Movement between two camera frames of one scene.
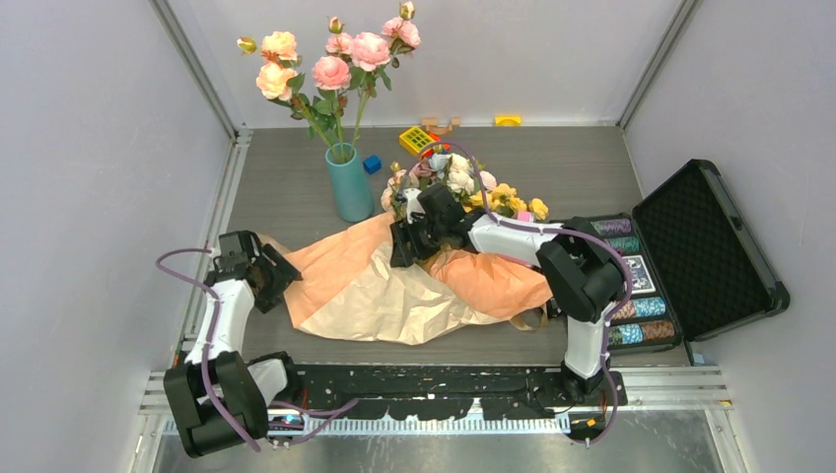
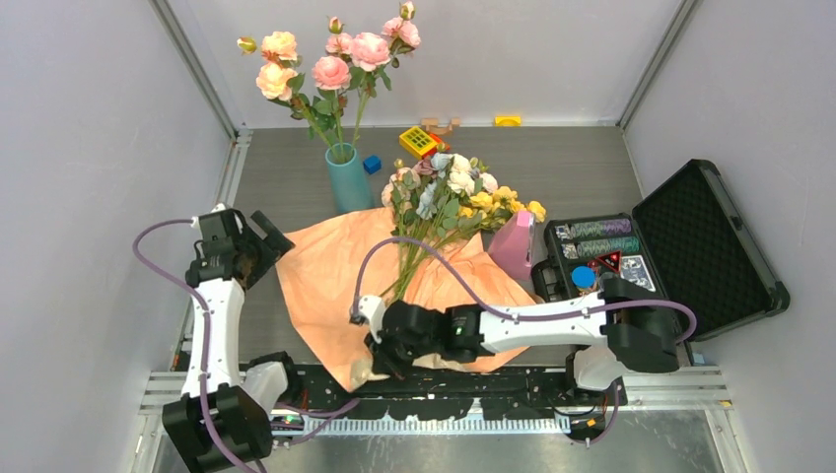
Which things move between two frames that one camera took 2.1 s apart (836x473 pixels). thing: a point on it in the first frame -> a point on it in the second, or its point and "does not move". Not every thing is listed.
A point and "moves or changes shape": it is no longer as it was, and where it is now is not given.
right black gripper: x=402 y=233 -> x=383 y=358
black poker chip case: x=693 y=268 does not move
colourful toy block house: x=424 y=143 does not move
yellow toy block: x=508 y=120 does not move
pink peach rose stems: x=345 y=75 does not move
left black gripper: x=283 y=276 -> x=273 y=247
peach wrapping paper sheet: x=345 y=286 moves or changes shape
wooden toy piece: x=432 y=124 does not move
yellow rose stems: x=502 y=199 does not move
